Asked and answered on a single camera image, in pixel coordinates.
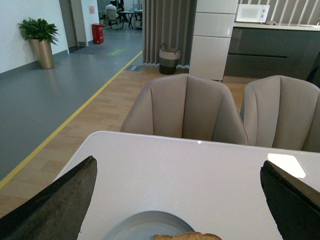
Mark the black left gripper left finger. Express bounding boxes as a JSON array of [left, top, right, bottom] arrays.
[[0, 156, 97, 240]]

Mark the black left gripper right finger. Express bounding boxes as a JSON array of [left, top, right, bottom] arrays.
[[260, 160, 320, 240]]

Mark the grey round plate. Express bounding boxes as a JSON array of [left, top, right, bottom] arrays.
[[106, 210, 194, 240]]

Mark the brown bread slice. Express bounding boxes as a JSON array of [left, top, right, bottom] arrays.
[[153, 232, 222, 240]]

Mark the right beige chair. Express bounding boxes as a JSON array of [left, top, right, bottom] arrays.
[[240, 75, 320, 153]]

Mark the beige chair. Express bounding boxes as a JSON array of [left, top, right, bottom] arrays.
[[240, 75, 320, 153], [121, 73, 248, 145]]

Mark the left beige chair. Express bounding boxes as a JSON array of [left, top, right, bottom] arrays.
[[121, 73, 248, 145]]

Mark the grey kitchen counter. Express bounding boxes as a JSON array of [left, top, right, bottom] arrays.
[[224, 25, 320, 80]]

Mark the gold plant pot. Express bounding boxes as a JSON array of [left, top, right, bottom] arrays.
[[30, 39, 54, 69]]

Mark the green potted plant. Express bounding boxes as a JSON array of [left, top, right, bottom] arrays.
[[17, 17, 59, 45]]

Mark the red bin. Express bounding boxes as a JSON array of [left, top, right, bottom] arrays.
[[92, 23, 104, 44]]

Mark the woven laundry basket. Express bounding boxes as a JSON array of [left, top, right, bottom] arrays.
[[159, 43, 181, 75]]

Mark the white microwave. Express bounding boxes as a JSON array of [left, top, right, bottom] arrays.
[[235, 4, 270, 23]]

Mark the white tall cabinet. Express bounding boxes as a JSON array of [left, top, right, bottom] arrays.
[[189, 0, 238, 81]]

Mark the seated person in background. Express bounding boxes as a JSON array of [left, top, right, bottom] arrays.
[[105, 3, 120, 28]]

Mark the grey curtain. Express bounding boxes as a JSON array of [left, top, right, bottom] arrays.
[[142, 0, 197, 66]]

